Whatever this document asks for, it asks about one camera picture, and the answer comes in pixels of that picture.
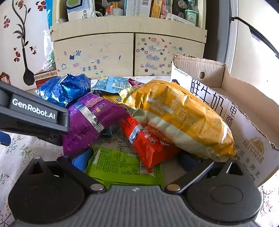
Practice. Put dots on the large yellow snack bag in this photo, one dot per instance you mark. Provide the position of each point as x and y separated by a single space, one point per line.
178 117

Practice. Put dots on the red snack packet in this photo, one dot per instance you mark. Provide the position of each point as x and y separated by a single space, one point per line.
150 148

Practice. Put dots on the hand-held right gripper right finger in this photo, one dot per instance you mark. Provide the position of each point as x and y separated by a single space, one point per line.
187 162

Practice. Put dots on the purple snack bag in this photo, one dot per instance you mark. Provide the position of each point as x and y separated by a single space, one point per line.
87 122

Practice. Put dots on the white blue medicine box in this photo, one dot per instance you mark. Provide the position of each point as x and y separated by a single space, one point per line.
79 11

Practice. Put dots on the beige stickered wooden cabinet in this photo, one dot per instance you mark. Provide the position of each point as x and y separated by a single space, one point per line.
98 50

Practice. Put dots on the blue foil snack bag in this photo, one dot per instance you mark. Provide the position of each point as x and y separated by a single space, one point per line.
63 89

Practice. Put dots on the green snack packet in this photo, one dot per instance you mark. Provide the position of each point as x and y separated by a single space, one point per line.
117 165

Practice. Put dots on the flat white box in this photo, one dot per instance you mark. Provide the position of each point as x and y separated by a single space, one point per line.
178 19

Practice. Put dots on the red wall sticker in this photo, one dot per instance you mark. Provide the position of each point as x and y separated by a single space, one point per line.
4 78

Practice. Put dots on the yellow box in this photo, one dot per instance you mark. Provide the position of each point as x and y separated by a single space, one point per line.
155 8

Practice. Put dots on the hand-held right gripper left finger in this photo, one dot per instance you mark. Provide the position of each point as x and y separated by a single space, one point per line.
81 160

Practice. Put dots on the cardboard box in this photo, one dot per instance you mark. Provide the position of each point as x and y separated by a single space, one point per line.
244 122

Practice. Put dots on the red patterned carton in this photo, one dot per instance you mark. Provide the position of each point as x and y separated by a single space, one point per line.
44 78

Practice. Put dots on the magenta snack packet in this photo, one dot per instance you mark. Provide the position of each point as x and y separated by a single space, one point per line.
136 83

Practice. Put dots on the blue plastic bag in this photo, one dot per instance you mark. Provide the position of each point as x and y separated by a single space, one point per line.
49 11

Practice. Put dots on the clear plastic bag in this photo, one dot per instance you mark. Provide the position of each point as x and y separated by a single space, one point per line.
48 54

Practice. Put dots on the small gold snack packet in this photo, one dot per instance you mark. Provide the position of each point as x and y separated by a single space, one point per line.
111 98

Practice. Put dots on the flower vase wall sticker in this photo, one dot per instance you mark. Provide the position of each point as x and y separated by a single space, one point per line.
28 75

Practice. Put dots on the white refrigerator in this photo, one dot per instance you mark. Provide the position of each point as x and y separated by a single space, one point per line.
250 65

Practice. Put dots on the white barcode box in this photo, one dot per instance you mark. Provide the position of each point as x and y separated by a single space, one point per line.
137 7

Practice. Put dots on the green glass bottle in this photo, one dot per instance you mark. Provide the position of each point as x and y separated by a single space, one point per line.
191 15

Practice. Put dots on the light blue snack packet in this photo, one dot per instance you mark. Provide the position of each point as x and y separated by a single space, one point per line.
111 84

